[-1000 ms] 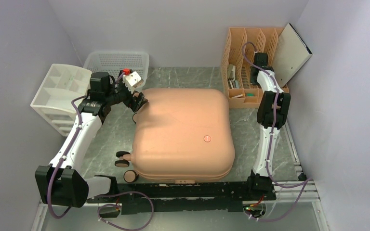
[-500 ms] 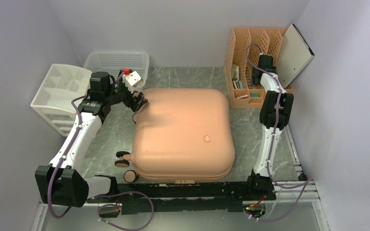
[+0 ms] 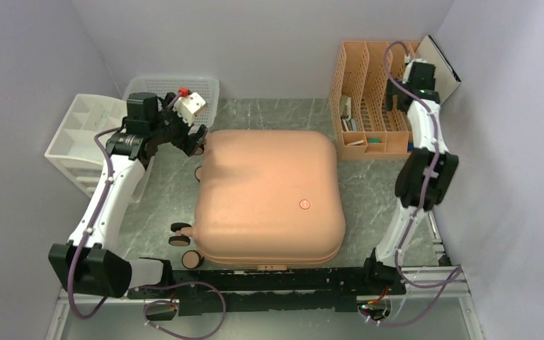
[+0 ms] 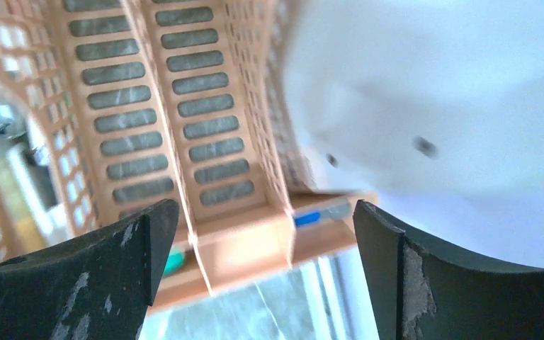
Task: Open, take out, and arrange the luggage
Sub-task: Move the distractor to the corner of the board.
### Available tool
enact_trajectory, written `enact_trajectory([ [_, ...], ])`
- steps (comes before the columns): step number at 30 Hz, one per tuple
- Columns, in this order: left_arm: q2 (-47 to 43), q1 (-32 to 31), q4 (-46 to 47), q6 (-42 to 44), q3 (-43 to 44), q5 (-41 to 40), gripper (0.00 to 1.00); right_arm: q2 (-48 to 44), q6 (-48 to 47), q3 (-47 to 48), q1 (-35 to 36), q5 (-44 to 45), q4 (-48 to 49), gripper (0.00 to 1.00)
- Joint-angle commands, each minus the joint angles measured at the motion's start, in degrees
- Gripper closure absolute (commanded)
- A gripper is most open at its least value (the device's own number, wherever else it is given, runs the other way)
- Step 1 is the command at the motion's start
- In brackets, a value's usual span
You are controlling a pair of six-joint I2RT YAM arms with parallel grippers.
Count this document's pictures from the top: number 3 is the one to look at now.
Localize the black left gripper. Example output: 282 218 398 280
149 93 207 156

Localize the white plastic mesh basket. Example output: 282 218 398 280
123 74 220 128

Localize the white plastic drawer organizer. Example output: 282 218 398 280
44 93 127 197

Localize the orange plastic file rack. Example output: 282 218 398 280
329 40 420 160

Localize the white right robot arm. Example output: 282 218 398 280
361 59 459 294

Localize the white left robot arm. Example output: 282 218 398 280
48 88 208 298

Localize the black suitcase wheel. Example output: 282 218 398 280
168 222 205 270
194 166 203 182

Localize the pink hard-shell suitcase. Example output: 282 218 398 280
191 130 346 268

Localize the white flat board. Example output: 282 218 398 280
415 35 462 103

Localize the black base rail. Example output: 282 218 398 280
127 265 406 316

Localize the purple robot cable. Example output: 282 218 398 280
65 122 226 339

